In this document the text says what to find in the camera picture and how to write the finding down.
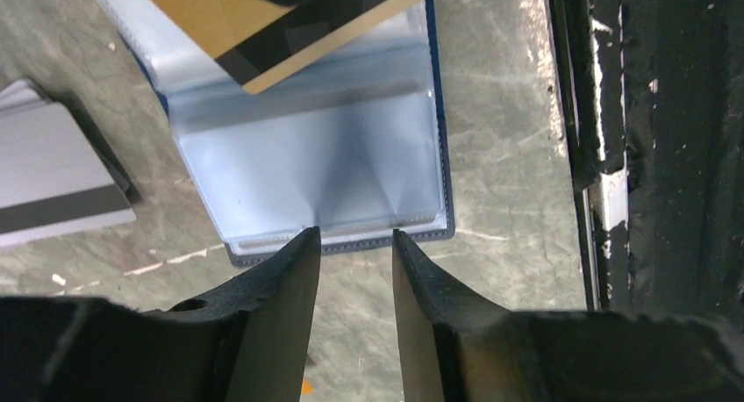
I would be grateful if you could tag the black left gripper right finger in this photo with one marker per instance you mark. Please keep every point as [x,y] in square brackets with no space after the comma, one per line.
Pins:
[456,345]

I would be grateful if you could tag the black base frame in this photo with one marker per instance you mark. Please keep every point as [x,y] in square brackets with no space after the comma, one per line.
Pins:
[651,93]

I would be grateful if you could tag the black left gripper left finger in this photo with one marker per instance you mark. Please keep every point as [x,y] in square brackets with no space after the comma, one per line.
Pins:
[244,340]

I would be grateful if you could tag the white card stack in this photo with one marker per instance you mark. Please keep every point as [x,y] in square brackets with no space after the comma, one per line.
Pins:
[53,180]

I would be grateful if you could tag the blue leather card holder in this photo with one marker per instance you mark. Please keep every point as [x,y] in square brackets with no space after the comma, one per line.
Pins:
[355,144]

